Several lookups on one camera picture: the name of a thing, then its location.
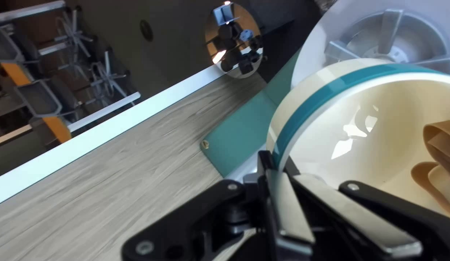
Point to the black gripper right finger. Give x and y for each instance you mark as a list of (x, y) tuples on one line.
[(387, 238)]

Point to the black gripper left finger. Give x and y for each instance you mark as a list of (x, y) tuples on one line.
[(290, 235)]

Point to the white bowl with teal stripe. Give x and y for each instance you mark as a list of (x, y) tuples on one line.
[(370, 120)]

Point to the white toy kitchen set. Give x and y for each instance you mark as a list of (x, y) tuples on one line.
[(344, 13)]

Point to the grey office chair right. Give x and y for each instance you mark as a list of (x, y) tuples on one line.
[(104, 84)]

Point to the grey office chair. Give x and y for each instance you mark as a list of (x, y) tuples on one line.
[(104, 84), (36, 94)]

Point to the grey office chair left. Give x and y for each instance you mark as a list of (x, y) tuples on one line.
[(36, 94)]

